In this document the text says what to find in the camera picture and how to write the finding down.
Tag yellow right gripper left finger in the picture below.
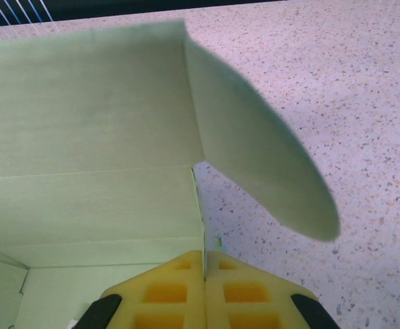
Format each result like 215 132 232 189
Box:
78 249 208 329

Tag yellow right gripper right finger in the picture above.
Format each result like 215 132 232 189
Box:
205 252 338 329

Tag light green paper box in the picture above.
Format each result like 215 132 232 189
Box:
0 19 341 329

